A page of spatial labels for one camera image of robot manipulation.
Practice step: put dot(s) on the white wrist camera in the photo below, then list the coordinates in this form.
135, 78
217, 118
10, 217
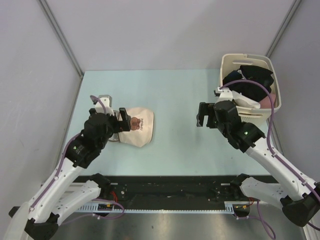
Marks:
104, 105
223, 94

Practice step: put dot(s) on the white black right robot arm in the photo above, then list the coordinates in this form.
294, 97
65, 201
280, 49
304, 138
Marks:
298, 196

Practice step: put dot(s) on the aluminium frame post left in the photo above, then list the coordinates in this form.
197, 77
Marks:
52, 20

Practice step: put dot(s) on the black garment from bag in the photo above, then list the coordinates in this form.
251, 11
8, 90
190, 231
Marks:
260, 75

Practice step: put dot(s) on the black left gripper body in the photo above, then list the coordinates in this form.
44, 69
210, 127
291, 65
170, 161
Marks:
113, 127

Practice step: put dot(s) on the cream plastic laundry basket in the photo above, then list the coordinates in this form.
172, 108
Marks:
232, 61

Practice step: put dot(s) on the grey slotted cable duct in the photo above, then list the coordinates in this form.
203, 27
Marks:
225, 207

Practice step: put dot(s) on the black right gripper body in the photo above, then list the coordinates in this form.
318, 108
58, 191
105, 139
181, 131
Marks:
220, 126

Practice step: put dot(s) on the aluminium frame post right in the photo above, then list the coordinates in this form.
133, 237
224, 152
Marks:
283, 26

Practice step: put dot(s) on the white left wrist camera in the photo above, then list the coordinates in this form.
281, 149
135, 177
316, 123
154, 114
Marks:
104, 105

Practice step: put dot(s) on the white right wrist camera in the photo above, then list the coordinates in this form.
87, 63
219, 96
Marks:
223, 94

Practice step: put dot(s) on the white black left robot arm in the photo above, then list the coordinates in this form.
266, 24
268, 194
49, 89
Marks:
41, 216

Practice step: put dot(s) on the aluminium frame post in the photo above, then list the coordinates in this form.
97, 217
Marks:
52, 20
283, 26

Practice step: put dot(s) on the white garment in basket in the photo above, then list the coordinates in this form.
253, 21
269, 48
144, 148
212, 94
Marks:
245, 102

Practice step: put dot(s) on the pink bra cup in basket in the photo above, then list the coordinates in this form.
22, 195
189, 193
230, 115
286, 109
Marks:
265, 103

